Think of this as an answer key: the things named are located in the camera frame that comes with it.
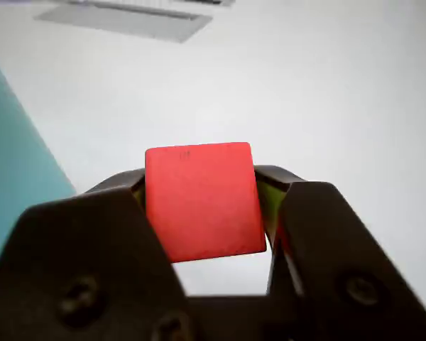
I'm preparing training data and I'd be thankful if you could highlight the red lego block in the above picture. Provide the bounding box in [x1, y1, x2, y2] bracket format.
[144, 141, 268, 264]

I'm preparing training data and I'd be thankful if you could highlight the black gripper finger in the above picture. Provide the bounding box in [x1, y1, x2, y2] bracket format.
[253, 165, 426, 341]
[0, 168, 200, 341]

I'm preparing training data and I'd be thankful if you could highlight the teal whale-shaped bin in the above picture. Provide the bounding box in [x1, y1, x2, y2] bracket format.
[0, 48, 77, 285]

